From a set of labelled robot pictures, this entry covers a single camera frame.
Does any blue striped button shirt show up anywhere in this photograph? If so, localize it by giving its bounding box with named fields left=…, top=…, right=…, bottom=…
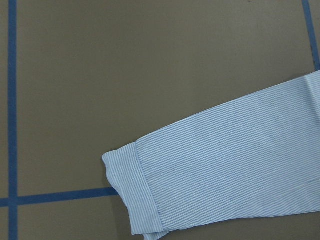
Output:
left=102, top=72, right=320, bottom=240

